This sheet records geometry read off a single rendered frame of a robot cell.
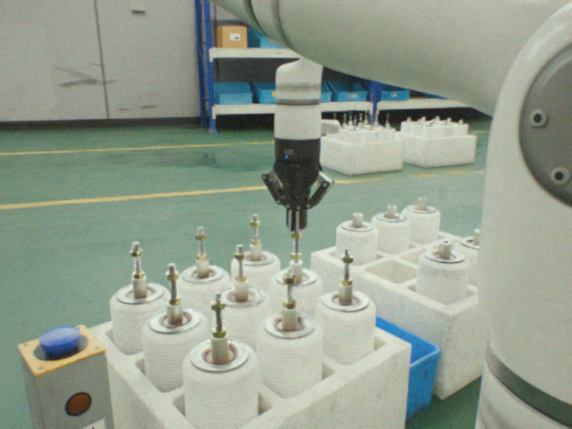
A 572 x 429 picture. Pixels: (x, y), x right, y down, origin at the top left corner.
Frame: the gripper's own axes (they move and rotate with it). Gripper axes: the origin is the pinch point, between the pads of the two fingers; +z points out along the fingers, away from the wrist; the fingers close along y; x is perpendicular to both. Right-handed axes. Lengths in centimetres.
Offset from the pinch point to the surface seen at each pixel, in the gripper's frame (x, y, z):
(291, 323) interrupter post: -16.0, 7.6, 9.8
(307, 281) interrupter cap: -0.8, 2.7, 10.4
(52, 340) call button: -41.9, -7.2, 3.0
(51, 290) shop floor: 9, -83, 36
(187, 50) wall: 370, -324, -43
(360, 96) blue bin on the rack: 450, -153, 3
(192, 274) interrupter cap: -7.7, -16.8, 10.7
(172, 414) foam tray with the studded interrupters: -31.1, -1.6, 17.9
